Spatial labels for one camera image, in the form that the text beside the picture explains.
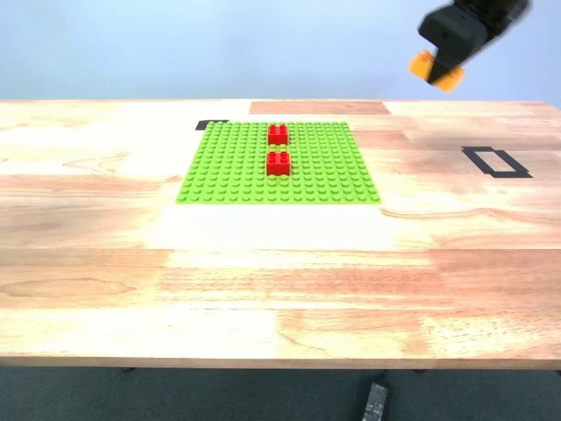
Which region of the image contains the black tape corner mark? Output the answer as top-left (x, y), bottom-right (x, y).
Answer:
top-left (195, 118), bottom-right (230, 132)

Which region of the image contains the red toy brick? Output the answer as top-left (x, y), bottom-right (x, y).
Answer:
top-left (266, 124), bottom-right (290, 146)
top-left (266, 150), bottom-right (292, 178)

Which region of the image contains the grey scuffed floor object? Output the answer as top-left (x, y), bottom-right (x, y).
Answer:
top-left (357, 382), bottom-right (389, 421)

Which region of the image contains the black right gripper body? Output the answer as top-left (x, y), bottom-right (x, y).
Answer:
top-left (455, 0), bottom-right (531, 41)

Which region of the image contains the black tape rectangle outline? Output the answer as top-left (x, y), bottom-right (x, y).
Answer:
top-left (460, 146), bottom-right (534, 180)

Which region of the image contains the yellow toy brick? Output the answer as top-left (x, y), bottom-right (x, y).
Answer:
top-left (407, 49), bottom-right (467, 94)

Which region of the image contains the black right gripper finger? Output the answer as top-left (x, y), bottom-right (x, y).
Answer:
top-left (418, 2), bottom-right (487, 87)

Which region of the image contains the green studded baseplate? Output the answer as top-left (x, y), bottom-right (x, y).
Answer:
top-left (174, 121), bottom-right (383, 206)

